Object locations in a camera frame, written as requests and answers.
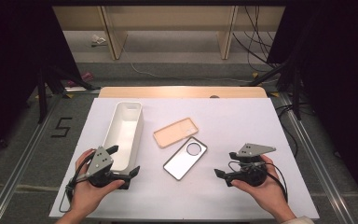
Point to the beige phone case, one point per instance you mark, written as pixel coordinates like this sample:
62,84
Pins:
175,132

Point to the dark round table grommet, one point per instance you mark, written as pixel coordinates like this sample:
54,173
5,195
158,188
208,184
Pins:
214,96

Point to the white plastic storage box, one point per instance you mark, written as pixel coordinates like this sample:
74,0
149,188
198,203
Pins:
124,133

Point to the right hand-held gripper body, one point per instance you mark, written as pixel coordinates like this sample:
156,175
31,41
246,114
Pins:
251,177

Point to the beige wooden desk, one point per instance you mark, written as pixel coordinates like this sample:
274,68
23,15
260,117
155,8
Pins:
167,17

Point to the crumpled white paper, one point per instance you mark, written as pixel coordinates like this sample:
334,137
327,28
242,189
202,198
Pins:
98,39

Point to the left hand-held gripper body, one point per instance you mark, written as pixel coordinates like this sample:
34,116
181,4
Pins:
101,161

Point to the person's right hand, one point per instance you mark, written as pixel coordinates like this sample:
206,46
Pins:
268,193

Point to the pink floor object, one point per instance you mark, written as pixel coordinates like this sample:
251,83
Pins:
87,76

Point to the dark curtain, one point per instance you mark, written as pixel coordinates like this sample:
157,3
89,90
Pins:
12,62
338,77

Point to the aluminium floor rail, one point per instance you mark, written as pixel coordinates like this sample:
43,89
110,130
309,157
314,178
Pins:
317,161
21,168

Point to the white table mat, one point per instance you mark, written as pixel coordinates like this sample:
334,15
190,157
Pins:
223,130

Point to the person's left hand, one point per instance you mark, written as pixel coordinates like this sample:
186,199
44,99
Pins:
85,194

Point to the black metal stand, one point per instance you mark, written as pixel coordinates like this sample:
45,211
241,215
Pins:
296,93
42,99

